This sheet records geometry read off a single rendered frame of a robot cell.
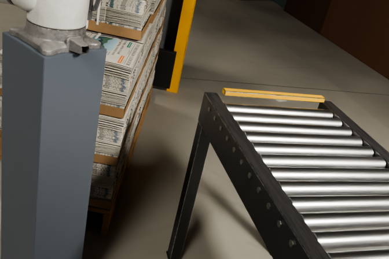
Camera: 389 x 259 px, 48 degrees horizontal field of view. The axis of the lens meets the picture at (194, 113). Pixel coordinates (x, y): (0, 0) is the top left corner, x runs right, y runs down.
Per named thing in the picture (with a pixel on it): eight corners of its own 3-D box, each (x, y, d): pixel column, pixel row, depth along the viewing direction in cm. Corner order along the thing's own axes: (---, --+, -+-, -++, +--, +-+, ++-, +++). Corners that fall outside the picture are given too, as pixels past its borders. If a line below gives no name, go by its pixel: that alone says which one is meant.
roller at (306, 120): (228, 110, 149) (229, 124, 148) (344, 117, 164) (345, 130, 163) (223, 113, 153) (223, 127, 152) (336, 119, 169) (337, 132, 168)
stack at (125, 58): (21, 219, 196) (27, 44, 159) (89, 107, 300) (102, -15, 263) (107, 236, 197) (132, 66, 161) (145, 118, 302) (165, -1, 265)
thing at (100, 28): (89, 29, 185) (90, 19, 183) (105, 14, 211) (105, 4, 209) (103, 33, 185) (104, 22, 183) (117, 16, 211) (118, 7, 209)
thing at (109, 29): (103, 33, 185) (104, 23, 183) (117, 16, 211) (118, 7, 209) (140, 40, 186) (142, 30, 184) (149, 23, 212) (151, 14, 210)
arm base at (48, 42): (54, 62, 108) (55, 40, 105) (6, 32, 119) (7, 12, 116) (112, 52, 121) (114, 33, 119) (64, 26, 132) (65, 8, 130)
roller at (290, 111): (217, 116, 158) (217, 102, 158) (327, 122, 174) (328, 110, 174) (222, 117, 154) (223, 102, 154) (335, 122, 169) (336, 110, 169)
